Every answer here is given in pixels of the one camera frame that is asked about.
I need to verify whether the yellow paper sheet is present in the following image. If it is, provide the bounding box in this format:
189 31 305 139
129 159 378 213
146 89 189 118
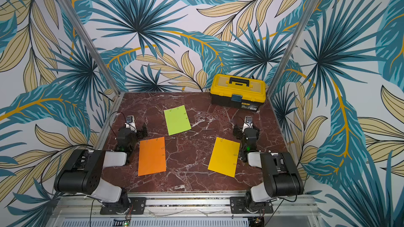
208 137 241 178

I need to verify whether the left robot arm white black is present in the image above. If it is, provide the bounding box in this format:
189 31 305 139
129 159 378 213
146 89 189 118
54 124 148 205

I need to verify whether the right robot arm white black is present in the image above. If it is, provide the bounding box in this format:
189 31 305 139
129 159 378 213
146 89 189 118
233 123 304 205

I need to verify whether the orange paper sheet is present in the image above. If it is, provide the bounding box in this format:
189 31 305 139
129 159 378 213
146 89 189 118
138 137 166 176

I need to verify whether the green paper sheet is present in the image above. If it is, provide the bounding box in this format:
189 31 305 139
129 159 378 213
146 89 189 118
164 105 191 136

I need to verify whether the yellow black toolbox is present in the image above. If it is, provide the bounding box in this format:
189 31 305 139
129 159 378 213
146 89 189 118
210 74 266 112

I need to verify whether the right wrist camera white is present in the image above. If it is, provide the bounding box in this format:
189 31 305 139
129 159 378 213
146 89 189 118
244 116 253 129

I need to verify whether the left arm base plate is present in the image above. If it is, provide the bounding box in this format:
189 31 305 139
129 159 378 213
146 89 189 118
100 197 146 215

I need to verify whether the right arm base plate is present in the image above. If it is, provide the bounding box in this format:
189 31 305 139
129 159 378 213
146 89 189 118
229 197 274 214

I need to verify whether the aluminium front rail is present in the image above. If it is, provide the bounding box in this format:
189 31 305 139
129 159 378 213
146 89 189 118
50 191 320 223

